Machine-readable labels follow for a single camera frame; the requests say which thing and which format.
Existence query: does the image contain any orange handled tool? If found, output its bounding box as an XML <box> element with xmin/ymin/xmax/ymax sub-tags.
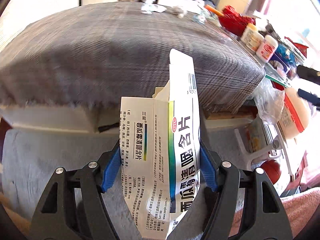
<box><xmin>204</xmin><ymin>4</ymin><xmax>224</xmax><ymax>17</ymax></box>

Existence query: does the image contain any pink label white bottle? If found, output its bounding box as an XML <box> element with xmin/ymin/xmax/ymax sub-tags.
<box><xmin>255</xmin><ymin>35</ymin><xmax>278</xmax><ymax>63</ymax></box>

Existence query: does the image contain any orange basketball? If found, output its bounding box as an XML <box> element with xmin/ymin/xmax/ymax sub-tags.
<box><xmin>260</xmin><ymin>160</ymin><xmax>281</xmax><ymax>184</ymax></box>

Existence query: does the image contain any white cap cream bottle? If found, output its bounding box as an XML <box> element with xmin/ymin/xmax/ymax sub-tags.
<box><xmin>246</xmin><ymin>31</ymin><xmax>264</xmax><ymax>53</ymax></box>

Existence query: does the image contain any yellow cap white bottle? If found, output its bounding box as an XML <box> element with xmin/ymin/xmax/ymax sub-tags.
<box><xmin>240</xmin><ymin>23</ymin><xmax>258</xmax><ymax>44</ymax></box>

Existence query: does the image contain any red plastic basket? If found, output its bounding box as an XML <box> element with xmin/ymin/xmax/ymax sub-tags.
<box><xmin>219</xmin><ymin>5</ymin><xmax>255</xmax><ymax>37</ymax></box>

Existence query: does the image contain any grey plaid tablecloth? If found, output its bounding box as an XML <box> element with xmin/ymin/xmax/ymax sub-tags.
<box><xmin>1</xmin><ymin>2</ymin><xmax>265</xmax><ymax>112</ymax></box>

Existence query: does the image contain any clear plastic wrap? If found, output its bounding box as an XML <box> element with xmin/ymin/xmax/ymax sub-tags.
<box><xmin>192</xmin><ymin>12</ymin><xmax>213</xmax><ymax>24</ymax></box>

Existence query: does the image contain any beige jug red stripe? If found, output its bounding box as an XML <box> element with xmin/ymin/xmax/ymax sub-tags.
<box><xmin>279</xmin><ymin>88</ymin><xmax>311</xmax><ymax>140</ymax></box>

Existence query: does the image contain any blue white paper scrap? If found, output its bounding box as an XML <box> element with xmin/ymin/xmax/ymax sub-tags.
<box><xmin>141</xmin><ymin>3</ymin><xmax>167</xmax><ymax>15</ymax></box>

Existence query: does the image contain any white medicine box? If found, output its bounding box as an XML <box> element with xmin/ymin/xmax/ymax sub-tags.
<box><xmin>119</xmin><ymin>49</ymin><xmax>200</xmax><ymax>239</ymax></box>

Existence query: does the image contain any blue snack bag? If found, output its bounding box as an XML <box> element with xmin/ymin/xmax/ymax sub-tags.
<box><xmin>269</xmin><ymin>43</ymin><xmax>303</xmax><ymax>74</ymax></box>

